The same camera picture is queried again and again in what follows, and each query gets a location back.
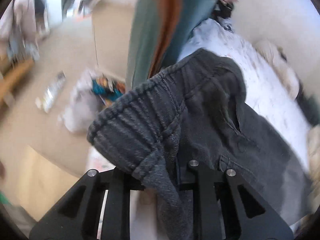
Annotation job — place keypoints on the cream teddy print duvet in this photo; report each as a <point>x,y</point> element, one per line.
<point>274,56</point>

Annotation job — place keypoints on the dark grey pants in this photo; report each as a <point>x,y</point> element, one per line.
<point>198,107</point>

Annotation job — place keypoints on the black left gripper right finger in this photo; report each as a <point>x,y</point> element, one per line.
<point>225,206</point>

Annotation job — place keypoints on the silver remote on floor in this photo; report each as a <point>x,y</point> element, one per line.
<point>53,91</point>

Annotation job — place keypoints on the white floral bed sheet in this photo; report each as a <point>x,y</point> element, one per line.
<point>265,93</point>

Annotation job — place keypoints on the colourful bag on floor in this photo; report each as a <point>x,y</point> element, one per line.
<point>107,89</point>

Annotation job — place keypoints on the teal bed frame side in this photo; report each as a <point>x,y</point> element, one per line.
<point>160,29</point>

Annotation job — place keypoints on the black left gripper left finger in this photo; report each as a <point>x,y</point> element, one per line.
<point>97,199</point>

